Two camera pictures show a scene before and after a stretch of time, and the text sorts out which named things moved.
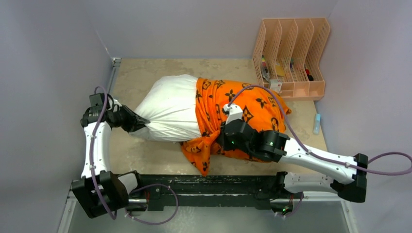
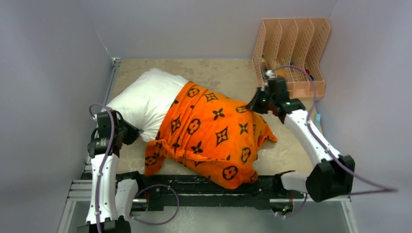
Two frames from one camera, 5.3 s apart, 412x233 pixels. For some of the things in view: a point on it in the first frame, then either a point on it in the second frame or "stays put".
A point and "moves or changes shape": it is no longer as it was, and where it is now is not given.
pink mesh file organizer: (290, 50) stays put
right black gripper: (223, 140) → (255, 106)
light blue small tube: (316, 129) stays put
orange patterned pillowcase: (262, 108) moves or changes shape
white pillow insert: (171, 106) moves or changes shape
